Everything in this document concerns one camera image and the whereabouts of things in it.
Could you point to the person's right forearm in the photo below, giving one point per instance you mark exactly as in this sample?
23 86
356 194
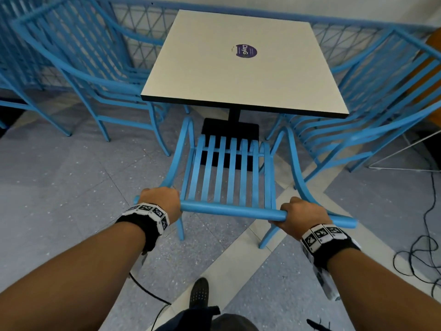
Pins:
386 296

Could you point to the person's leg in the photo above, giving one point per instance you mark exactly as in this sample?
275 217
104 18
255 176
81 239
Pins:
193 320
237 324

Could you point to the purple round sticker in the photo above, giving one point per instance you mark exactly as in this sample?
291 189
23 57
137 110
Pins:
246 50

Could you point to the person's left hand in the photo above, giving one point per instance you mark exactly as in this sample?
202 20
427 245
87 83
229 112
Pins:
162 203

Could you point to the person's left leg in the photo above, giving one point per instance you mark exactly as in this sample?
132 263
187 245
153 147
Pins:
193 320

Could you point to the black wristband with marker tags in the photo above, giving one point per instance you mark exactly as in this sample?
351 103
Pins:
330 249
146 224

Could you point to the person's left forearm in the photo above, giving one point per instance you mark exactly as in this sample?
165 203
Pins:
75 272

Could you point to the person's right leg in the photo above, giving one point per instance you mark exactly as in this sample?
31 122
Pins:
237 324

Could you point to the person's right hand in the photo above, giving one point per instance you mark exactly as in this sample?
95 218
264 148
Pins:
303 218

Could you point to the person's left black shoe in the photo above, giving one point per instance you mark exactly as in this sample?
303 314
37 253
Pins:
199 293

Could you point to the blue slatted metal chair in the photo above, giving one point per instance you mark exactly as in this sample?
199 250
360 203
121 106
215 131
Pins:
234 211
51 120
330 130
160 134

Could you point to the blue mesh railing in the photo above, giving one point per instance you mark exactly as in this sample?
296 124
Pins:
344 23

